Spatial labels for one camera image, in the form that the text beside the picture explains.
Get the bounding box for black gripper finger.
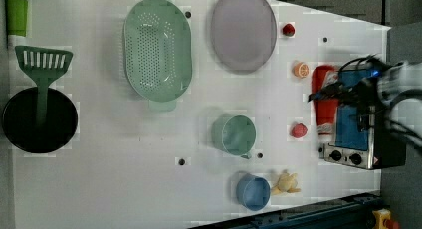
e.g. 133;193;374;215
308;82;347;102

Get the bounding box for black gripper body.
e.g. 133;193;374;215
344;77;377;112

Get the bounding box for red ketchup bottle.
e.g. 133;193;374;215
312;65;338;141

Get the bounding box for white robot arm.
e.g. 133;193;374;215
308;61;421;153

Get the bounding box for pale purple plate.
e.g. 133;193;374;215
210;0;277;72

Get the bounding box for orange slice toy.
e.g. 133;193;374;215
293;62;310;79

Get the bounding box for silver toaster oven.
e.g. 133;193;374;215
322;67;406;170

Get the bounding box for red strawberry toy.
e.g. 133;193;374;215
291;123;308;138

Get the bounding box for small red tomato toy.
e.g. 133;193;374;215
282;24;296;37

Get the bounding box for peeled banana toy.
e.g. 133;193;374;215
271;171;301;195

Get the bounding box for green mug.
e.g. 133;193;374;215
211;114;257;159

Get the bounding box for yellow red clamp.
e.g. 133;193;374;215
372;209;400;229

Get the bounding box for blue cup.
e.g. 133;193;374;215
236;174;271;211

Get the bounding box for green perforated colander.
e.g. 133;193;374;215
123;0;193;112

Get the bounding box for green slotted spatula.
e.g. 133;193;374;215
15;46;74;126

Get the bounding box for black round pot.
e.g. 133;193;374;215
1;88;78;153

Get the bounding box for blue metal rail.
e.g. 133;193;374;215
190;193;385;229

